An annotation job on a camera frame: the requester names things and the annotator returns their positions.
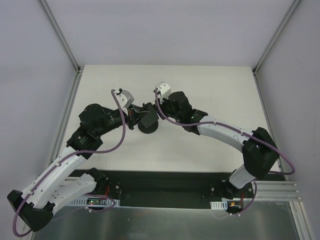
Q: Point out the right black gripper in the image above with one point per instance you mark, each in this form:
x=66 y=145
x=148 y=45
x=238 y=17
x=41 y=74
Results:
x=163 y=104

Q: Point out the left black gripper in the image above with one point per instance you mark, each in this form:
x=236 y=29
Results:
x=132 y=117

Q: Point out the black round-base clamp stand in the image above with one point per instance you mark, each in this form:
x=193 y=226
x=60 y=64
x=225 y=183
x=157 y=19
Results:
x=147 y=118

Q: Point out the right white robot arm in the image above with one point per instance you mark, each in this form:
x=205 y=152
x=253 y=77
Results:
x=257 y=148

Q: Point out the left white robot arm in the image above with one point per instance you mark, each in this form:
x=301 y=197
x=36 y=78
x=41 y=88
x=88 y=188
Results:
x=37 y=204

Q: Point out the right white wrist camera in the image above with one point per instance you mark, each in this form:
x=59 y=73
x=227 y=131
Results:
x=163 y=90

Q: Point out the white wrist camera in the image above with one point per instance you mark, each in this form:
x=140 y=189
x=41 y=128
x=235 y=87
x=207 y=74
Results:
x=163 y=90
x=123 y=97

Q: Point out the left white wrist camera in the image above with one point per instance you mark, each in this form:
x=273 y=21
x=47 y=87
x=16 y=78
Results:
x=123 y=97

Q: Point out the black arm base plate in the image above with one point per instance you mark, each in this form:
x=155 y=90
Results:
x=154 y=189

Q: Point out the left white cable duct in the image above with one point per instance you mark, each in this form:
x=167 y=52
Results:
x=98 y=202

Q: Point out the white cable duct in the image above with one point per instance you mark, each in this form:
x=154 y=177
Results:
x=98 y=202
x=226 y=204

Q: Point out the right white cable duct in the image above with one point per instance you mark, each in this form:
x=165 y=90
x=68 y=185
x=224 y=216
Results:
x=226 y=204

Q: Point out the left aluminium frame post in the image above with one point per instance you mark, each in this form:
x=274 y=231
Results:
x=59 y=34

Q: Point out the aluminium frame post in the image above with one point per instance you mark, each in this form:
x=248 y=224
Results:
x=276 y=35
x=59 y=34

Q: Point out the aluminium front rail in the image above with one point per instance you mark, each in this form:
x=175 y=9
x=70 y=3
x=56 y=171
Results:
x=278 y=191

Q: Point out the right aluminium frame post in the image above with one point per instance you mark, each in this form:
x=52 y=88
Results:
x=276 y=35

